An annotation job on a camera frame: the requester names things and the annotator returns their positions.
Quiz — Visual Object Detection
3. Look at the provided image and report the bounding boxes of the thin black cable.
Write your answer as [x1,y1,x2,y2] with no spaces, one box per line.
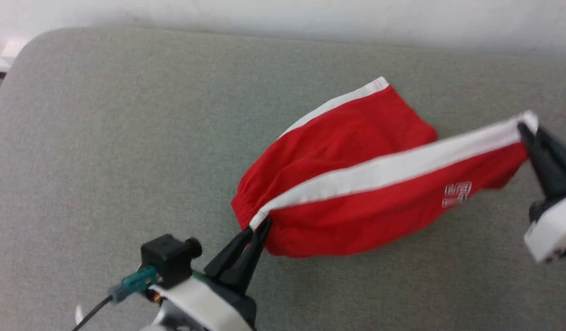
[72,295,114,331]

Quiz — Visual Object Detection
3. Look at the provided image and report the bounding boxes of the red shorts with white stripes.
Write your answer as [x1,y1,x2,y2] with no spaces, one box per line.
[231,76,539,258]

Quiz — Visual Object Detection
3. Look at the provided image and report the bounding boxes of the grey fabric sofa seat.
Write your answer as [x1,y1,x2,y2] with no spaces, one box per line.
[0,27,566,331]

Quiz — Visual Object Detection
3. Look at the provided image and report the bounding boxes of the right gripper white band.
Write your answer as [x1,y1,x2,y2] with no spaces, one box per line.
[517,122,566,271]

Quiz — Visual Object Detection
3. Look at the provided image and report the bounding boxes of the teal cable connector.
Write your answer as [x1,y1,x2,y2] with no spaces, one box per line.
[109,265,159,303]

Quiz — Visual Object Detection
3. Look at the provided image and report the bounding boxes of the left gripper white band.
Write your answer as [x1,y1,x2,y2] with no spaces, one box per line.
[150,216,272,331]

